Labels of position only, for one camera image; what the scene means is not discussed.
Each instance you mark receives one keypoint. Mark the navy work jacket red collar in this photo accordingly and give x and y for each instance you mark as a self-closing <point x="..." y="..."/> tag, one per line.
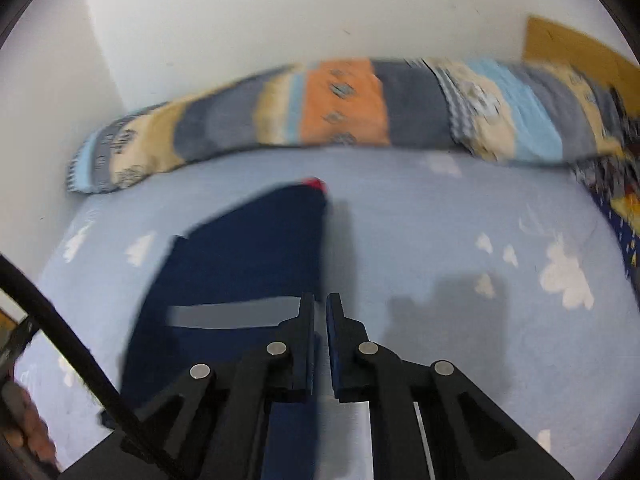
<point x="223" y="289"/>

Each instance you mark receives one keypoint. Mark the light blue cloud bed sheet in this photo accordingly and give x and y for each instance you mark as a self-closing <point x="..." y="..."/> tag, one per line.
<point x="512" y="273"/>

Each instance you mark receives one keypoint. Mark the long patchwork bolster pillow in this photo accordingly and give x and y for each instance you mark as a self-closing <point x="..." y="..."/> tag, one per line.
<point x="545" y="113"/>

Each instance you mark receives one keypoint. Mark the navy yellow star pillow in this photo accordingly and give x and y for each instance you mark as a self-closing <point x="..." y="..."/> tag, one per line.
<point x="623" y="217"/>

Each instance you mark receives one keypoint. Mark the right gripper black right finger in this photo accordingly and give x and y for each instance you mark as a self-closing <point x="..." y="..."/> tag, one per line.
<point x="427" y="421"/>

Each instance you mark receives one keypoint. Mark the grey patterned crumpled garment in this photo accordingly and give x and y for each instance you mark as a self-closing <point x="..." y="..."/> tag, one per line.
<point x="614" y="176"/>

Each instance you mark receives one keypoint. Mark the wooden headboard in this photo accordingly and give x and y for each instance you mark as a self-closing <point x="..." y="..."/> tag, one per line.
<point x="550" y="41"/>

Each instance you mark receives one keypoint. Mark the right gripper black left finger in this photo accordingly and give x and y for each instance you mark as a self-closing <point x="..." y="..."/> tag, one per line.
<point x="212" y="422"/>

